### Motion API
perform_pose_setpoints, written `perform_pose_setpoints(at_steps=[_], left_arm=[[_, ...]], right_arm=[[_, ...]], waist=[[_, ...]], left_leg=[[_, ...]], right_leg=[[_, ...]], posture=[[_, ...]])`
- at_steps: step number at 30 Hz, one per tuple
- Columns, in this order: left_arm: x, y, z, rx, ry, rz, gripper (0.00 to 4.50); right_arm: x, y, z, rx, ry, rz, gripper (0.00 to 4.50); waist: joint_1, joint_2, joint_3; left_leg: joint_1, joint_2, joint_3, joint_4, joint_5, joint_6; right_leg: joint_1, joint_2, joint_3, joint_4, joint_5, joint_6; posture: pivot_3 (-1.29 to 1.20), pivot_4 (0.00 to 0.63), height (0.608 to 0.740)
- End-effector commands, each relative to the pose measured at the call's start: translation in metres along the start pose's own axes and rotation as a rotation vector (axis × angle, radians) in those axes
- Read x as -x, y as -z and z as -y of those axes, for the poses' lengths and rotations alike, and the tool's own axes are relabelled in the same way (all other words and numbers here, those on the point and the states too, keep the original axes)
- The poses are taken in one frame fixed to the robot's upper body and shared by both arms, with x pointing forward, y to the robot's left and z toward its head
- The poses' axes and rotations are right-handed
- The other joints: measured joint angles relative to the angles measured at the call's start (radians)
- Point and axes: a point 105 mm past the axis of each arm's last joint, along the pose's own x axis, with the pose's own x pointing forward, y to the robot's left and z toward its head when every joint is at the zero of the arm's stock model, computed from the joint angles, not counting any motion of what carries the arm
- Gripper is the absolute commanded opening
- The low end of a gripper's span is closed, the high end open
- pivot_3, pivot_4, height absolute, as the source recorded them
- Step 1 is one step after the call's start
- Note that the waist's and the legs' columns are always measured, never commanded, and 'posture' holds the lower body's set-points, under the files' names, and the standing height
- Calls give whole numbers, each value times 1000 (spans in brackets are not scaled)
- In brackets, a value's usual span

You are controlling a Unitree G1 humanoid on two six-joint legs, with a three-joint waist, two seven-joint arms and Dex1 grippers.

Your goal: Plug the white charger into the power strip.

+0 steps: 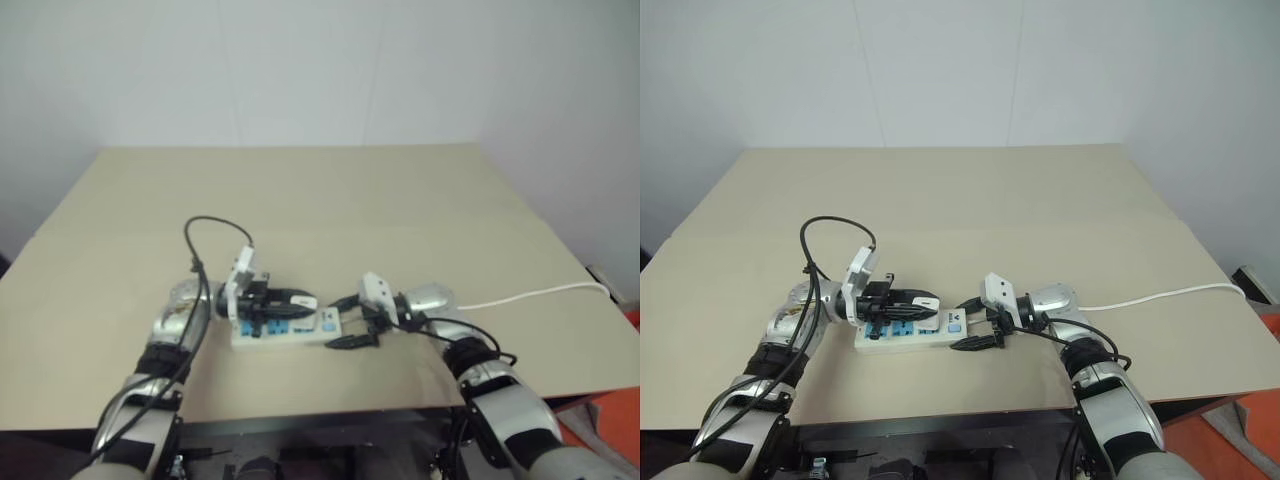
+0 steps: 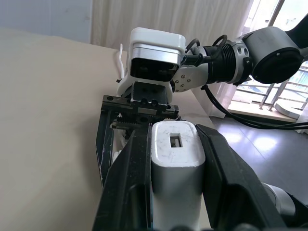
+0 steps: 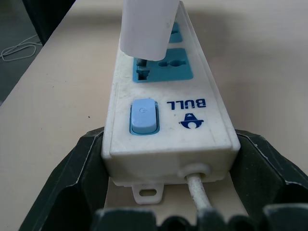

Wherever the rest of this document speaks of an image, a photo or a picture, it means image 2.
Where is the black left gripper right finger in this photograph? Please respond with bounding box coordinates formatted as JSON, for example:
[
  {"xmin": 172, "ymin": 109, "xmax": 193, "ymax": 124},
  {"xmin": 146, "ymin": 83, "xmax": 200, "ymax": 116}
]
[{"xmin": 195, "ymin": 123, "xmax": 294, "ymax": 231}]

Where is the white charger block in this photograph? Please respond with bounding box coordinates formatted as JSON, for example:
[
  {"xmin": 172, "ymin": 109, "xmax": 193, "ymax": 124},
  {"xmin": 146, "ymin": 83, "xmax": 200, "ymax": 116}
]
[{"xmin": 150, "ymin": 121, "xmax": 207, "ymax": 231}]

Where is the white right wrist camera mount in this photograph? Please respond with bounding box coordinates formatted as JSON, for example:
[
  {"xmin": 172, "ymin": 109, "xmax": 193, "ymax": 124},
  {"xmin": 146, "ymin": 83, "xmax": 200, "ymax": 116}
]
[{"xmin": 116, "ymin": 27, "xmax": 187, "ymax": 102}]

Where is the black hanging arm cable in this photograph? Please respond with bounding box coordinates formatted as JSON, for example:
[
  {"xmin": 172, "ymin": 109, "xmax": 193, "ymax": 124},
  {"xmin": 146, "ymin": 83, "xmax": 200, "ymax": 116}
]
[{"xmin": 200, "ymin": 84, "xmax": 308, "ymax": 132}]

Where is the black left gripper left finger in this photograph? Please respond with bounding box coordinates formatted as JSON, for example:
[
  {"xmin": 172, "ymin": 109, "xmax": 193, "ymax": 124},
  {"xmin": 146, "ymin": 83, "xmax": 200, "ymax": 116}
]
[{"xmin": 92, "ymin": 124, "xmax": 153, "ymax": 231}]

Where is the window with metal railing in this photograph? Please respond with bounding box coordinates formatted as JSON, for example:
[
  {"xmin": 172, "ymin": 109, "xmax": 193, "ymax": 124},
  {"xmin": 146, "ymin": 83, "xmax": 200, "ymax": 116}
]
[{"xmin": 227, "ymin": 0, "xmax": 308, "ymax": 122}]

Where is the black looped wrist cable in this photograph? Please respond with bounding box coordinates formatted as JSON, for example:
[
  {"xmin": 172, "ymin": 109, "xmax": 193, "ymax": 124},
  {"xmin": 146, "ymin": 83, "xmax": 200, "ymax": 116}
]
[{"xmin": 184, "ymin": 35, "xmax": 229, "ymax": 66}]

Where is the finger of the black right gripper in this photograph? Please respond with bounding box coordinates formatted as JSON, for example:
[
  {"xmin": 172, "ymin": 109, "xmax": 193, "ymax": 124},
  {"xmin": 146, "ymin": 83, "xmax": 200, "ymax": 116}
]
[{"xmin": 95, "ymin": 111, "xmax": 132, "ymax": 189}]

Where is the white sheer curtain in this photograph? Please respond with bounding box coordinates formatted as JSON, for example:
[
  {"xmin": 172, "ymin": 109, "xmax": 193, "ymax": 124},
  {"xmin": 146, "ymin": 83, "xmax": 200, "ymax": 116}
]
[{"xmin": 90, "ymin": 0, "xmax": 256, "ymax": 116}]

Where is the silver robot body part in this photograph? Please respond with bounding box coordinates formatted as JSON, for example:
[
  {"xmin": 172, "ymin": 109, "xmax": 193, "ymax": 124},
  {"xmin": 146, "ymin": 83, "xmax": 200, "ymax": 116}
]
[{"xmin": 261, "ymin": 182, "xmax": 308, "ymax": 231}]

